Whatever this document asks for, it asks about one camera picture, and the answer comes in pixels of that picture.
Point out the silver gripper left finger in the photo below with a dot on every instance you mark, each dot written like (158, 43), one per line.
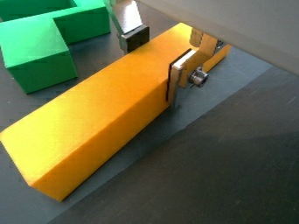
(133, 32)

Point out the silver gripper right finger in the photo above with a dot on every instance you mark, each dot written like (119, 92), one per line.
(190, 68)

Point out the yellow rectangular block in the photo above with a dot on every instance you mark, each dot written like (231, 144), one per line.
(69, 137)

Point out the green zigzag block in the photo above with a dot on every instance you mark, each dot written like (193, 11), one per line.
(38, 28)

